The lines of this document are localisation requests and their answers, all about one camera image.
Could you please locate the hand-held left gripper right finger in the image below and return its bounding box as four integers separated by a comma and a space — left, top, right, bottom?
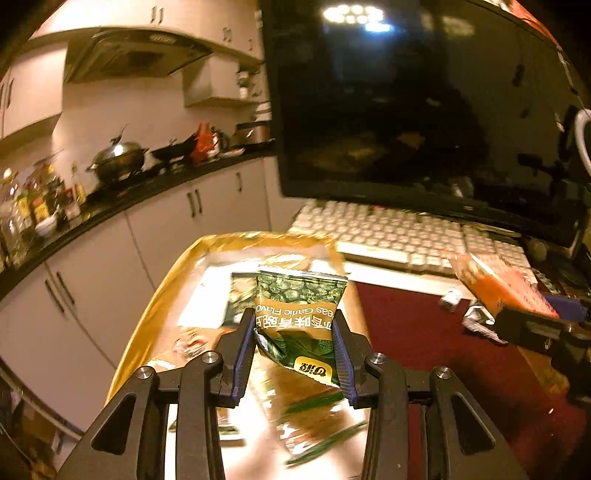
331, 308, 529, 480

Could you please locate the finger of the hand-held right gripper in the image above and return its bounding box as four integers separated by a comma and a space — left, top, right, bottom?
545, 295, 591, 322
496, 306, 572, 352

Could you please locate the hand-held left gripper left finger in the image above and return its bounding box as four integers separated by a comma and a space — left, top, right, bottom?
55, 307, 257, 480

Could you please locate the orange wafer cracker packet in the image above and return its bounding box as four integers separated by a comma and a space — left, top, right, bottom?
448, 253, 559, 319

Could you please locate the green pea snack packet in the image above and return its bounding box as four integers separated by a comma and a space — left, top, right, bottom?
253, 265, 349, 386

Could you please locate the yellow cardboard box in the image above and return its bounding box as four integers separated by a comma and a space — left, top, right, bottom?
105, 231, 370, 480

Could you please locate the orange snack packet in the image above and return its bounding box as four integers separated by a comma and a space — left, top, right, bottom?
173, 330, 220, 363

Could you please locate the dark green snack packet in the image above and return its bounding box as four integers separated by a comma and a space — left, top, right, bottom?
228, 272, 259, 326

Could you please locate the crumpled silver foil packet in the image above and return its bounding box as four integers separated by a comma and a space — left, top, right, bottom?
462, 305, 509, 344

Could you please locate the white computer keyboard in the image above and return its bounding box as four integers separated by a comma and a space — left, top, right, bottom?
288, 198, 541, 289

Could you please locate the white lower kitchen cabinet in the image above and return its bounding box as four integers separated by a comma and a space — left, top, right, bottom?
0, 157, 296, 435

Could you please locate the white kitchen cabinet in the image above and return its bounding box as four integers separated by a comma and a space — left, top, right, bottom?
0, 157, 296, 435
0, 41, 64, 139

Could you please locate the black kitchen countertop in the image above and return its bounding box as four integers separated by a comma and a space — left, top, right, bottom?
0, 148, 278, 301

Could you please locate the black frying pan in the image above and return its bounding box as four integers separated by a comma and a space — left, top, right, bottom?
150, 140, 200, 163

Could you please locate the orange plastic bag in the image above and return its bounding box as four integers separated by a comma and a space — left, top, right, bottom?
191, 122, 219, 162

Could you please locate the steel wok with lid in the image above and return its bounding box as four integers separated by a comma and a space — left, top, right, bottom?
85, 124, 151, 184

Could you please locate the black computer monitor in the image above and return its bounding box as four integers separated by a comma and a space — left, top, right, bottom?
259, 0, 591, 250

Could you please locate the row of condiment bottles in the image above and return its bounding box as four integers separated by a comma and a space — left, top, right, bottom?
0, 161, 88, 264

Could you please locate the steel range hood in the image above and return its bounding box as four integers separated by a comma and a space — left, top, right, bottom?
62, 28, 215, 85

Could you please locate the white upper kitchen cabinet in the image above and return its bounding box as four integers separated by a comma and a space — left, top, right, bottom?
0, 41, 64, 139

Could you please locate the white ceiling-height cabinet row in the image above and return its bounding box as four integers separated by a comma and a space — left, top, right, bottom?
28, 0, 264, 65

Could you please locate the white ring light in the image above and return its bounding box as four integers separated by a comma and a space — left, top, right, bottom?
573, 108, 591, 178

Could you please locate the small white wall cabinet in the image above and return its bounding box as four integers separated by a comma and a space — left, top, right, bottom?
184, 58, 262, 109

